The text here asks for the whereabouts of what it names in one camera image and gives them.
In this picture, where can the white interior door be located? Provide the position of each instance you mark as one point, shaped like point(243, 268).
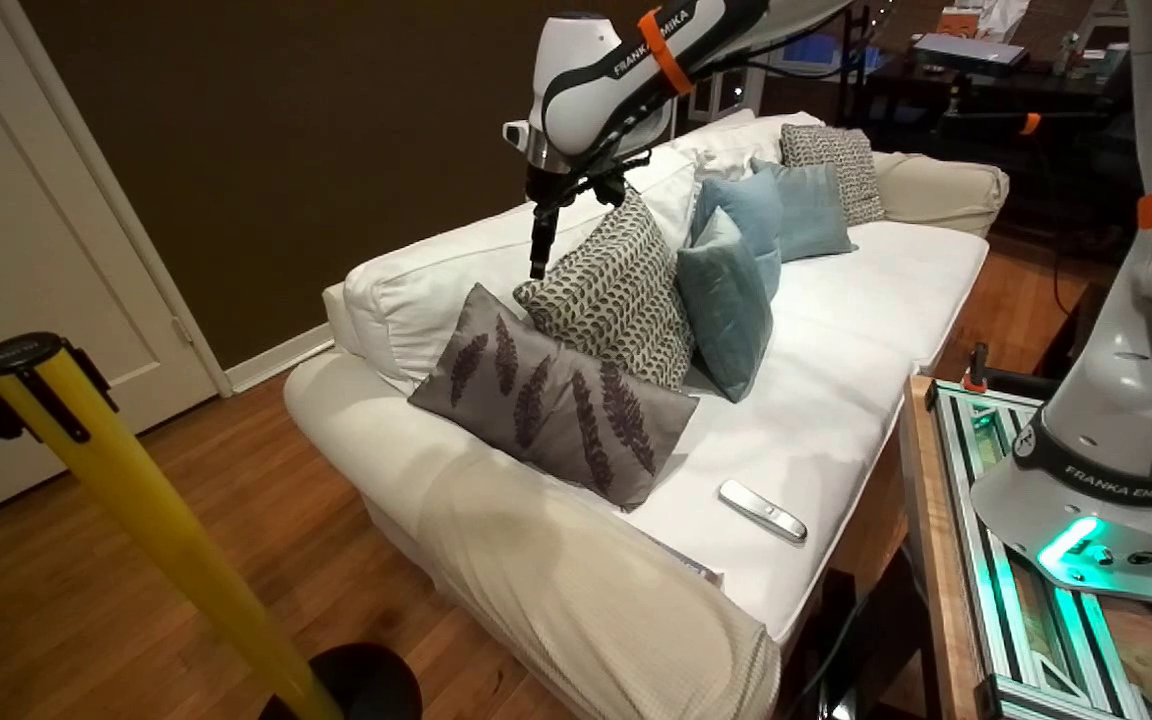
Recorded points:
point(31, 241)

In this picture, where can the grey leaf pattern pillow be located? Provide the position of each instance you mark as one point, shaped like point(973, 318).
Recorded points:
point(618, 303)

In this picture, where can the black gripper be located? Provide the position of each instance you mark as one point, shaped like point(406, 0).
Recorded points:
point(578, 177)

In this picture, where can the grey feather print pillow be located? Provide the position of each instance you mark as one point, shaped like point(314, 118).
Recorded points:
point(559, 401)

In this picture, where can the black stand legs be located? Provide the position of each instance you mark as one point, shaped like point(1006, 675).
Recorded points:
point(859, 644)

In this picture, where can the dark cluttered desk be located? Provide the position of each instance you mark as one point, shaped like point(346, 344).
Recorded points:
point(1001, 133)

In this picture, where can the wooden robot mount table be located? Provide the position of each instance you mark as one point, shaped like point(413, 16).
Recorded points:
point(961, 584)

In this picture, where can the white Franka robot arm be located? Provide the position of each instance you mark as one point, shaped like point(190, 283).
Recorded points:
point(1137, 333)

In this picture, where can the silver remote control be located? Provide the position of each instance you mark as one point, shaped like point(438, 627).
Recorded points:
point(761, 510)

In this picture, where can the small grey patterned pillow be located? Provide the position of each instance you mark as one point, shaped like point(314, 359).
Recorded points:
point(843, 165)

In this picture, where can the grey laptop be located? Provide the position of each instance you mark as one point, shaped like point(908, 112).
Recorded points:
point(970, 50)

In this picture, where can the teal blue throw pillow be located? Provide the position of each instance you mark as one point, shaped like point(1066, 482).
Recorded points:
point(725, 315)
point(741, 215)
point(819, 208)

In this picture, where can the white slipcovered sofa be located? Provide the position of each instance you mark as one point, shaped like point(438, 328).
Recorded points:
point(843, 344)

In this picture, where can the white pillow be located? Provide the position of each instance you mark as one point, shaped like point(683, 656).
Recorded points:
point(737, 140)

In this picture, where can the yellow stanchion post with base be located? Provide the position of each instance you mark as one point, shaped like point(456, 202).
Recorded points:
point(139, 494)

